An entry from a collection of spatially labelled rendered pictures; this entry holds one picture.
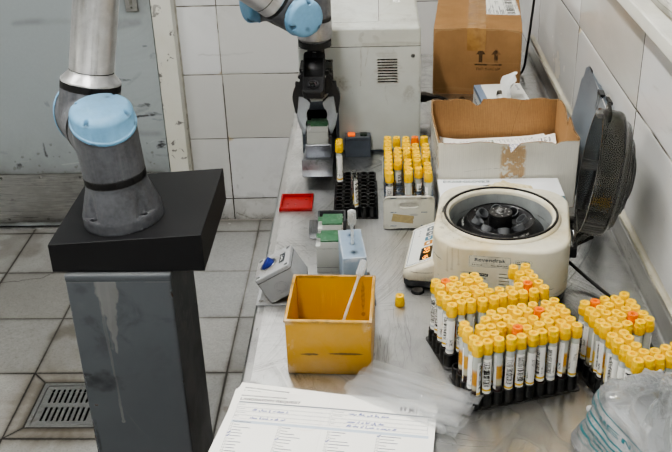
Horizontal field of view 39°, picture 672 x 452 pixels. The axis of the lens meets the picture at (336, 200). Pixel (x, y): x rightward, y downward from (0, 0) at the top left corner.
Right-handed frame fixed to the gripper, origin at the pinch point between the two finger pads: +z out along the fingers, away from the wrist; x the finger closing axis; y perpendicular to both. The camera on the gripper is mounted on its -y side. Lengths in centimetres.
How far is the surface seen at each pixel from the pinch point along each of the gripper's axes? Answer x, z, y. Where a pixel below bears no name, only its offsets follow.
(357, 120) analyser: -8.7, 1.6, 9.1
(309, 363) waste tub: -2, 8, -75
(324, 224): -3.1, 3.2, -38.0
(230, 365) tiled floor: 33, 97, 44
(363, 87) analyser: -10.2, -6.4, 9.1
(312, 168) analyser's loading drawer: 0.9, 5.7, -7.9
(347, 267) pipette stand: -8, 1, -57
